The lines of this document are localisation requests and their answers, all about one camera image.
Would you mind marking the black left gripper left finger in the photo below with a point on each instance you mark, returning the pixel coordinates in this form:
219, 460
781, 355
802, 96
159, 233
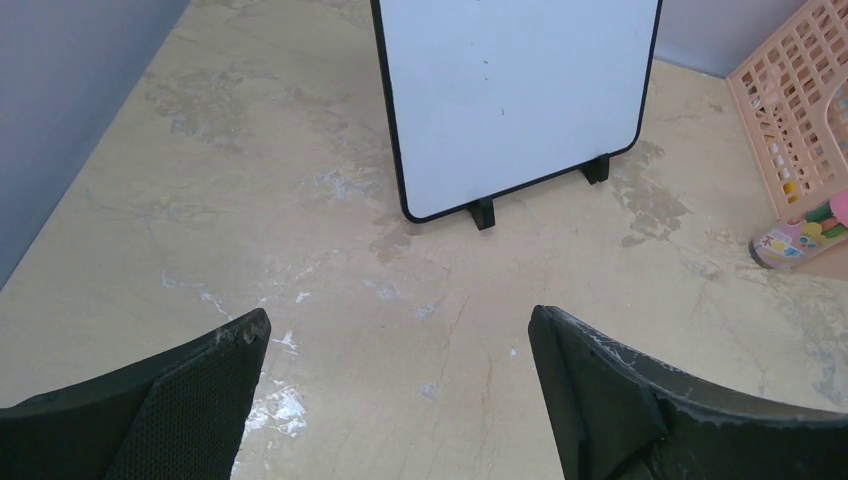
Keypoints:
179, 414

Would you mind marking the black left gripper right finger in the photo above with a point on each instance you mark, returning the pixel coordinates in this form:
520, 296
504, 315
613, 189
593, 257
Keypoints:
617, 413

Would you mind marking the white whiteboard black frame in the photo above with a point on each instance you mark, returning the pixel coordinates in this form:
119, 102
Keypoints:
484, 98

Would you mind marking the pink cartoon bottle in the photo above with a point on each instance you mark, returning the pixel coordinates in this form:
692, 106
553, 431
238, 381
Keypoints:
793, 242

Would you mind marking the peach plastic file organizer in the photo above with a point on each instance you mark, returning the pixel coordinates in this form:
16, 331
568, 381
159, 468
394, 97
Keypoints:
791, 94

